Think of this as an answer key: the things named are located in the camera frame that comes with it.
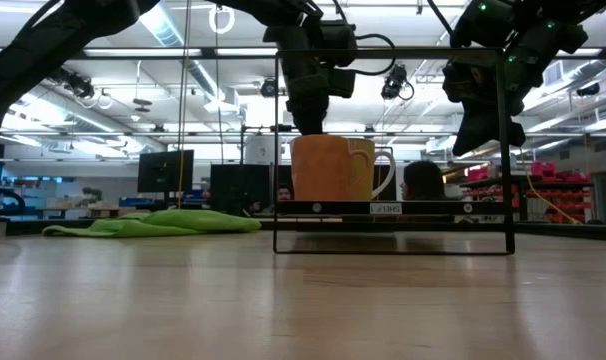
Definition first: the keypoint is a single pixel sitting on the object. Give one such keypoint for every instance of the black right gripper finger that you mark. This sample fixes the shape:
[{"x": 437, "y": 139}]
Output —
[{"x": 485, "y": 132}]

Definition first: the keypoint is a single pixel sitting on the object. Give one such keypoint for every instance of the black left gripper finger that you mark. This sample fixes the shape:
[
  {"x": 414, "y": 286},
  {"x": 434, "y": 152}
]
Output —
[{"x": 309, "y": 117}]

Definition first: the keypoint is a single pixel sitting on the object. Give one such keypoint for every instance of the orange mug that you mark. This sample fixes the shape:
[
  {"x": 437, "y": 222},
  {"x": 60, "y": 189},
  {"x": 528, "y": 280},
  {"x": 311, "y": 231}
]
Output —
[{"x": 323, "y": 170}]

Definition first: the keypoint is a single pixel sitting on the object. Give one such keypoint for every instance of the wooden shelf with black frame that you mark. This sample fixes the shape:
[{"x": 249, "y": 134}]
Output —
[{"x": 333, "y": 207}]

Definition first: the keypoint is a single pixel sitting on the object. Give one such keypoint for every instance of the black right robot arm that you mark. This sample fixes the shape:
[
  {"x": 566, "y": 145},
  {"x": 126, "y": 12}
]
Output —
[{"x": 543, "y": 30}]

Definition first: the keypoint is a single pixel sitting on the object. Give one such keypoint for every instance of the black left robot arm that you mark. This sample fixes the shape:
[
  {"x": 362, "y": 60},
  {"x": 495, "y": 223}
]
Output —
[{"x": 33, "y": 55}]

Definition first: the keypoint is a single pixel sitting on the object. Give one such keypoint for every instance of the white cylinder tank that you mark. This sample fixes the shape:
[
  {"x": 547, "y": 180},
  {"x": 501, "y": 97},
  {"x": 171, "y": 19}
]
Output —
[{"x": 260, "y": 150}]

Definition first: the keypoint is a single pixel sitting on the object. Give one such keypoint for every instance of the person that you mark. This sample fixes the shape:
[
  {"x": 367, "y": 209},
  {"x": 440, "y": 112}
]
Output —
[
  {"x": 423, "y": 181},
  {"x": 284, "y": 192}
]

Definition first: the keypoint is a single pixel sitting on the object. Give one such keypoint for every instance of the rack with red bins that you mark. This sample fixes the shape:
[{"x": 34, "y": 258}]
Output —
[{"x": 563, "y": 187}]

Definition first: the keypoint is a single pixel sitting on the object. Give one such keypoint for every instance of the black partition panel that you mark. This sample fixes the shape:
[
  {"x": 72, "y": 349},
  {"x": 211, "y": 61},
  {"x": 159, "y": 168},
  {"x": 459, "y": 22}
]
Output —
[{"x": 238, "y": 190}]

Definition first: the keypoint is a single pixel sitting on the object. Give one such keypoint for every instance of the black rig crossbar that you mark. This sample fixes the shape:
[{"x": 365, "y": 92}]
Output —
[{"x": 158, "y": 52}]

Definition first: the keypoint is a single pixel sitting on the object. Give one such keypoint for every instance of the black computer monitor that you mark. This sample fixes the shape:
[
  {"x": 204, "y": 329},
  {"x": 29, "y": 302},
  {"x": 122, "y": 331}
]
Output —
[{"x": 165, "y": 172}]

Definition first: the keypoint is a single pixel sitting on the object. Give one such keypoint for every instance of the green cloth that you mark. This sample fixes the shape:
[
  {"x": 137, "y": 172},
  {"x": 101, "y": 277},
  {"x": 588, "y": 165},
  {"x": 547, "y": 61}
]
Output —
[{"x": 173, "y": 222}]

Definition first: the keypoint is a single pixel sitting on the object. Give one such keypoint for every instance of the green potted plant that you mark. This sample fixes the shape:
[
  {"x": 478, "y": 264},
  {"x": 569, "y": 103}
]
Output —
[{"x": 92, "y": 196}]

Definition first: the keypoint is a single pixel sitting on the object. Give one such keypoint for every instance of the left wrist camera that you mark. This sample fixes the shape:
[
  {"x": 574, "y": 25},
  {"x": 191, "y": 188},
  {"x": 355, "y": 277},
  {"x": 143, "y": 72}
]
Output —
[{"x": 340, "y": 50}]

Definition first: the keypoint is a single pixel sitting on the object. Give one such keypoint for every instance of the round black overhead camera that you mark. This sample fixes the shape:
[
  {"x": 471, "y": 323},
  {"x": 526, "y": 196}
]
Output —
[{"x": 268, "y": 88}]

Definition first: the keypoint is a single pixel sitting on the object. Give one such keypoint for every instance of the black ceiling camera cluster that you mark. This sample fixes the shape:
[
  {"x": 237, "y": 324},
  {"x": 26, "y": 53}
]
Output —
[{"x": 75, "y": 82}]

